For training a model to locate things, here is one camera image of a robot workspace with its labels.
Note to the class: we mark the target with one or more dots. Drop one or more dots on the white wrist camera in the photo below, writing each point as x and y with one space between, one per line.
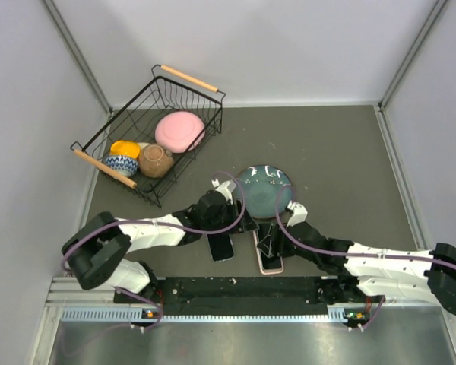
225 188
298 213

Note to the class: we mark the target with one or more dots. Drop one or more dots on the blue phone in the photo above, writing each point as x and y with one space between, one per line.
220 249

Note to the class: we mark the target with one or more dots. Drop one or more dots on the clear phone case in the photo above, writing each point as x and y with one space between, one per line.
232 247

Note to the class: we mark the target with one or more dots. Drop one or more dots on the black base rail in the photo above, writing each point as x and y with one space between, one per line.
240 296

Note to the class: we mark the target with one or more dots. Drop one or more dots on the yellow bowl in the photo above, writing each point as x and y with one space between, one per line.
125 148

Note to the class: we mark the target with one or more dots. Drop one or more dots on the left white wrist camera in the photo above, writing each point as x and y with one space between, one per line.
225 188

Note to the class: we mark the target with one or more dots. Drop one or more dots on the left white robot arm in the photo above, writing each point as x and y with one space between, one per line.
95 255

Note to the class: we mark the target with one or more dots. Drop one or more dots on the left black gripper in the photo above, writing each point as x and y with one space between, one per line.
246 223

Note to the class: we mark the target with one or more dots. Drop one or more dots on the pink plate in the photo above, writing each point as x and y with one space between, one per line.
179 131

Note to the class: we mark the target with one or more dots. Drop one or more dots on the black wire basket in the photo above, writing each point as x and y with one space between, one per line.
169 91

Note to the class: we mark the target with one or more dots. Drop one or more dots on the blue ceramic plate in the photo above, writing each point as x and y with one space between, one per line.
267 189

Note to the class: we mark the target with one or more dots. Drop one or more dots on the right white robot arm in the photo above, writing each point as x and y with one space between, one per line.
427 275

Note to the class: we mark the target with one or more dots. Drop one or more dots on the brown ceramic bowl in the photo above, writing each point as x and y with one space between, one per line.
155 161

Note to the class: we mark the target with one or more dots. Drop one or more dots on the pink phone case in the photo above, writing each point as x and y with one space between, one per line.
257 236

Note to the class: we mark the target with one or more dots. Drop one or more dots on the black phone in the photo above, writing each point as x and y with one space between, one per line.
273 264

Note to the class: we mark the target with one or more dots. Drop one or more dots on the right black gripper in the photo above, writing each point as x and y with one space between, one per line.
269 244

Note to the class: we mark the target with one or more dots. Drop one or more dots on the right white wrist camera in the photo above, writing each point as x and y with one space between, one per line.
298 213

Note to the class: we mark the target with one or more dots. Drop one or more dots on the blue patterned bowl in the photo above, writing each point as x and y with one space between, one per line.
124 165

